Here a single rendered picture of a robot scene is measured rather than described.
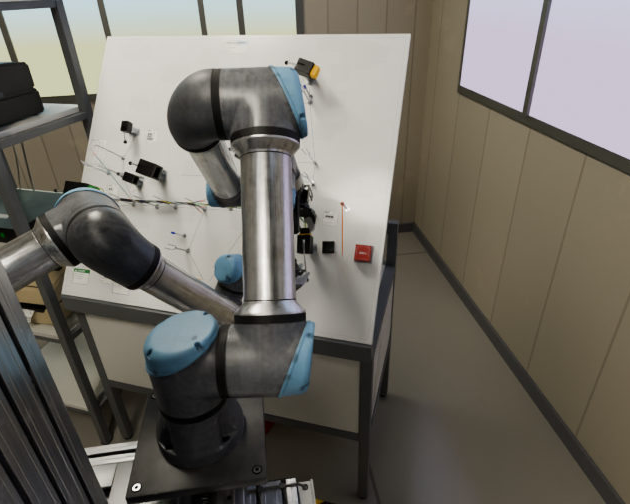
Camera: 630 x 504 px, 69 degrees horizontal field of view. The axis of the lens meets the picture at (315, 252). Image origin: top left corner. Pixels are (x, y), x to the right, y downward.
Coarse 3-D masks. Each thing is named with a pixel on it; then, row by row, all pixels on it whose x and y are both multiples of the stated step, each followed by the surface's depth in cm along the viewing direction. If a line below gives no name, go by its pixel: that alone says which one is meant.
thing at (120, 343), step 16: (96, 320) 179; (112, 320) 176; (96, 336) 184; (112, 336) 181; (128, 336) 179; (144, 336) 176; (112, 352) 187; (128, 352) 184; (112, 368) 192; (128, 368) 189; (144, 368) 186; (144, 384) 192
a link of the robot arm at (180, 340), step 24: (192, 312) 74; (168, 336) 70; (192, 336) 69; (216, 336) 70; (168, 360) 66; (192, 360) 67; (216, 360) 68; (168, 384) 68; (192, 384) 68; (216, 384) 68; (168, 408) 71; (192, 408) 71
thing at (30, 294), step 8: (56, 272) 190; (64, 272) 190; (56, 280) 186; (24, 288) 186; (32, 288) 186; (56, 288) 185; (24, 296) 187; (32, 296) 186; (40, 296) 185; (24, 304) 187; (32, 304) 187; (40, 304) 187; (40, 312) 185; (64, 312) 190; (32, 320) 189; (40, 320) 188; (48, 320) 187
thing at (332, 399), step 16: (320, 368) 158; (336, 368) 156; (352, 368) 154; (320, 384) 162; (336, 384) 160; (352, 384) 157; (272, 400) 174; (288, 400) 171; (304, 400) 168; (320, 400) 166; (336, 400) 164; (352, 400) 161; (288, 416) 176; (304, 416) 173; (320, 416) 170; (336, 416) 168; (352, 416) 166
